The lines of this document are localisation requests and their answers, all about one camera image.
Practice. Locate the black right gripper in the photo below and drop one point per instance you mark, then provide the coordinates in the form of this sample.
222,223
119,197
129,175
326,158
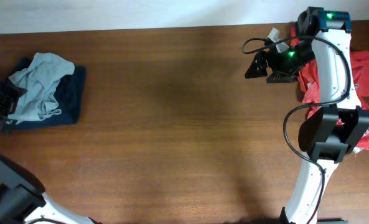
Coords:
261,58

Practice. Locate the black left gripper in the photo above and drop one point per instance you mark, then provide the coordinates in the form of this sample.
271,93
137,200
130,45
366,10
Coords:
10,100

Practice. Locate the light blue-grey t-shirt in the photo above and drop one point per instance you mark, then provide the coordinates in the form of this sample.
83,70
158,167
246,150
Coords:
41,79

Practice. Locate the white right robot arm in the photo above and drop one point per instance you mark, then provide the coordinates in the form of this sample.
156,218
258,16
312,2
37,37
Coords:
339,122

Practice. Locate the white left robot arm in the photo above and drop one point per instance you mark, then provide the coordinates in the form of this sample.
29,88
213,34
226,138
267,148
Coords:
22,195

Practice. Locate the dark navy folded garment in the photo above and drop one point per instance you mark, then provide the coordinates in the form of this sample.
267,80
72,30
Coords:
68,94

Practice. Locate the red printed t-shirt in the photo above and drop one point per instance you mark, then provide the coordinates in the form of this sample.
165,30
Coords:
309,83

